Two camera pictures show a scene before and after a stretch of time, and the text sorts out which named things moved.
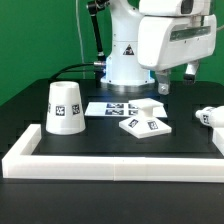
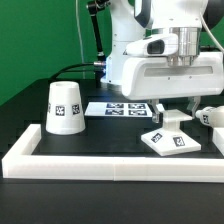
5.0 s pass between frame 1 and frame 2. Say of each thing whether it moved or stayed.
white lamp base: moved
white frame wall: stayed
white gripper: moved
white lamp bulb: stayed
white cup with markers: stayed
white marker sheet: stayed
